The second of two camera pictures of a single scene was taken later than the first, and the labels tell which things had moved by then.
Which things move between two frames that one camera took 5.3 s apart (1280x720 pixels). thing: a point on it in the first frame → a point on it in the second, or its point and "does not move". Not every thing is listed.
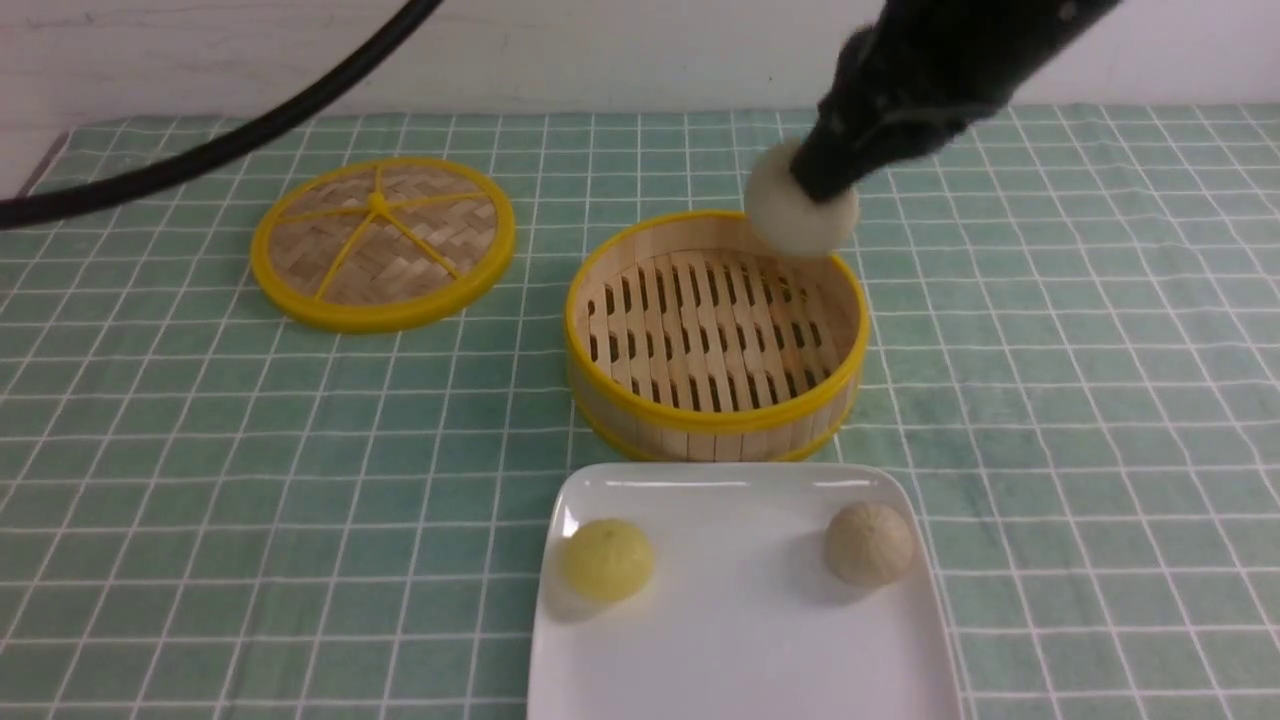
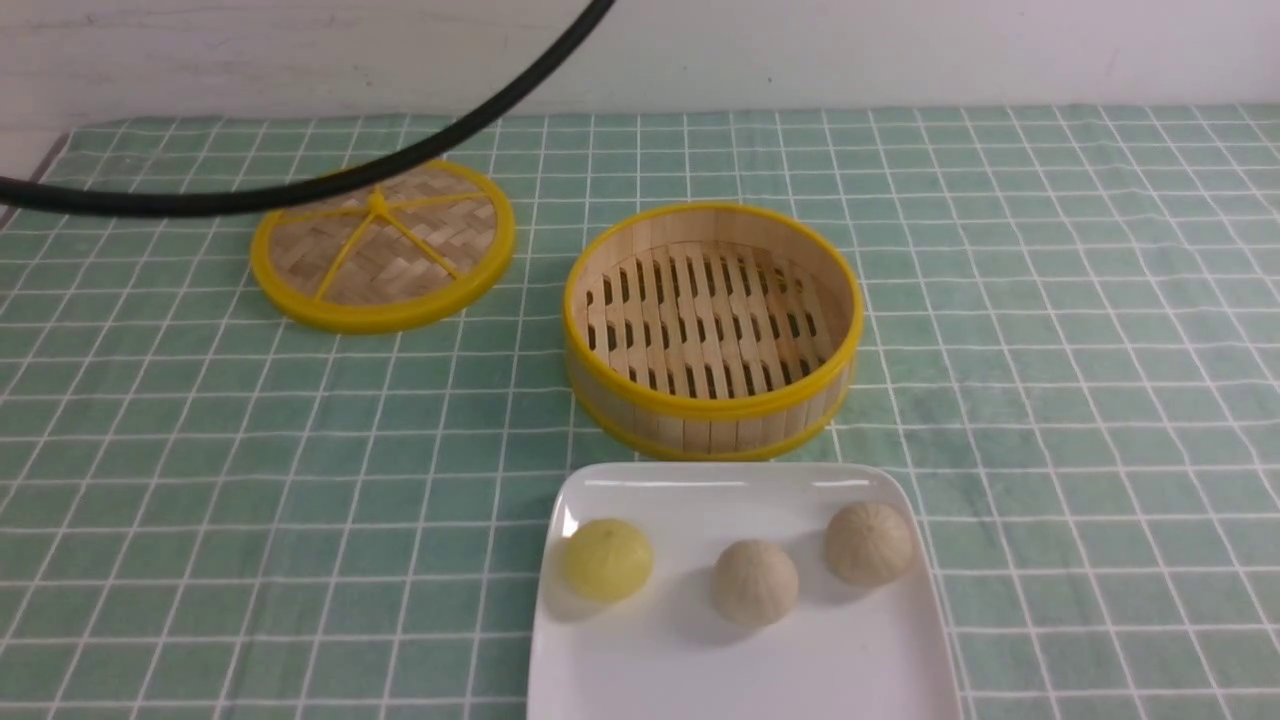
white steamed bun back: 788,217 → 754,582
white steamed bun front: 870,543 does not move
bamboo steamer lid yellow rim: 383,244 does not move
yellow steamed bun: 607,558 does not move
